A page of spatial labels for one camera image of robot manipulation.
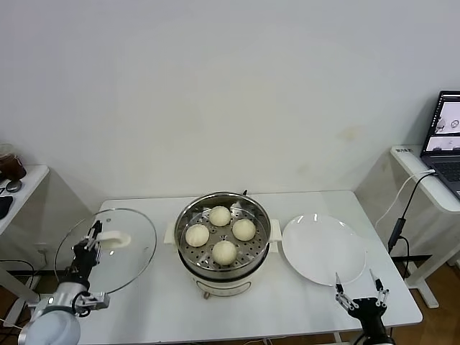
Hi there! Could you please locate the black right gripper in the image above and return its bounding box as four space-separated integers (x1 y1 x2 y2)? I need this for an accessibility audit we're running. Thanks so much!
334 268 390 327

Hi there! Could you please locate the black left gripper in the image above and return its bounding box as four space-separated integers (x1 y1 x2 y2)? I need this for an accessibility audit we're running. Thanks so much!
65 221 104 288

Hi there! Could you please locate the glass lid with cream handle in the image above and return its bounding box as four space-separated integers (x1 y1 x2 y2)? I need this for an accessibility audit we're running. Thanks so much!
54 207 158 296

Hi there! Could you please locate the white steamed baozi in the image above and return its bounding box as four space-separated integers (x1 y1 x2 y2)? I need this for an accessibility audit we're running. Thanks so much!
211 240 238 266
185 225 211 248
232 218 257 241
208 206 231 227

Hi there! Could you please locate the stainless steel steamer basket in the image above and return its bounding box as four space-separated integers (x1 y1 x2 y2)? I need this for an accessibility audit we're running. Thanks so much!
175 192 272 281

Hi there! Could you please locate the white round plate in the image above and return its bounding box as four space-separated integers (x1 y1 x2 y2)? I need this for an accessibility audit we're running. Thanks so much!
282 213 367 287

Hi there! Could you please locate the brown jar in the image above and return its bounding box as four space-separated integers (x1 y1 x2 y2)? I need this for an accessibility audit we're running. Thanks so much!
0 143 28 180

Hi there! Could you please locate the white side desk with label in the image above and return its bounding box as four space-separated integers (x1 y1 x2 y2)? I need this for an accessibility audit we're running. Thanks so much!
390 145 460 310

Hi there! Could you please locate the grey open laptop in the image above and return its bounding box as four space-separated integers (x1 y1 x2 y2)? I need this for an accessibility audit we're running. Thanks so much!
419 90 460 201

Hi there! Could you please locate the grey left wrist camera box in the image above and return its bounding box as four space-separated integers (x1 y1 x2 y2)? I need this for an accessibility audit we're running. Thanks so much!
81 291 111 311

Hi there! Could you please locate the black floor cable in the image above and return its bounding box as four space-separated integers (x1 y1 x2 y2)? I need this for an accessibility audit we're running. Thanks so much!
0 259 39 288

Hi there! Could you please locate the white floor cable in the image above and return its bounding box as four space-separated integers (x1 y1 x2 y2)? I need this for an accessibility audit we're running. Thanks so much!
0 316 33 341

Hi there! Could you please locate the white laptop cable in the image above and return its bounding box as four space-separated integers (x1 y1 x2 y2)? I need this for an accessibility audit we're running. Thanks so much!
375 168 438 229

